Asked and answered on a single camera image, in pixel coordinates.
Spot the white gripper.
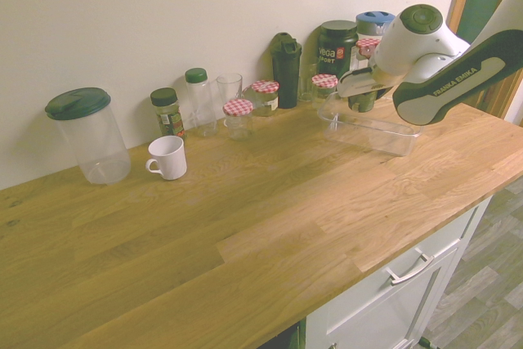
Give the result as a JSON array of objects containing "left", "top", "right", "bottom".
[{"left": 336, "top": 65, "right": 394, "bottom": 113}]

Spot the dark green cereal cup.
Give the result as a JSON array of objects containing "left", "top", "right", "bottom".
[{"left": 346, "top": 90, "right": 379, "bottom": 114}]

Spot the clear rectangular plastic container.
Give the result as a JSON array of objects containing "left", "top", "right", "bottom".
[{"left": 317, "top": 92, "right": 424, "bottom": 158}]

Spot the tall clear container blue lid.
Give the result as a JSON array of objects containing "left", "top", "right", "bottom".
[{"left": 355, "top": 11, "right": 396, "bottom": 42}]

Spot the glass jar red checked lid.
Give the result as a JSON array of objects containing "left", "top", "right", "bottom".
[
  {"left": 311, "top": 74, "right": 340, "bottom": 111},
  {"left": 250, "top": 79, "right": 281, "bottom": 118},
  {"left": 221, "top": 99, "right": 255, "bottom": 142},
  {"left": 353, "top": 38, "right": 383, "bottom": 72}
]

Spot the black Vega Sport tub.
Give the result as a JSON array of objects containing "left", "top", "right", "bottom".
[{"left": 317, "top": 20, "right": 360, "bottom": 84}]

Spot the small clear glass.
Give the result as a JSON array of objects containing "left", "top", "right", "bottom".
[{"left": 297, "top": 63, "right": 320, "bottom": 103}]

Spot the black shaker bottle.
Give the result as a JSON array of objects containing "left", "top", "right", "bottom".
[{"left": 269, "top": 31, "right": 303, "bottom": 110}]

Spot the tall clear drinking glass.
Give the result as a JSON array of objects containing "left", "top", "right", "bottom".
[{"left": 215, "top": 73, "right": 244, "bottom": 110}]

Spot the clear bottle green cap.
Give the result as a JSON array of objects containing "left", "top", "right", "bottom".
[{"left": 184, "top": 67, "right": 218, "bottom": 138}]

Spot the spice jar dark lid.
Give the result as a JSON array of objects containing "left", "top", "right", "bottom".
[{"left": 149, "top": 87, "right": 188, "bottom": 141}]

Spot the white ceramic mug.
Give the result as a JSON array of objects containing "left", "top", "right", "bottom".
[{"left": 145, "top": 135, "right": 189, "bottom": 181}]

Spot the white kitchen cabinet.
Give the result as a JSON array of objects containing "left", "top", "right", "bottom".
[{"left": 304, "top": 195, "right": 494, "bottom": 349}]

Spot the large clear canister green lid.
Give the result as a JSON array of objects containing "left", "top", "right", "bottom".
[{"left": 44, "top": 87, "right": 132, "bottom": 186}]

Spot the metal drawer handle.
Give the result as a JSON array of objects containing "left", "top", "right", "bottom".
[{"left": 385, "top": 248, "right": 435, "bottom": 287}]

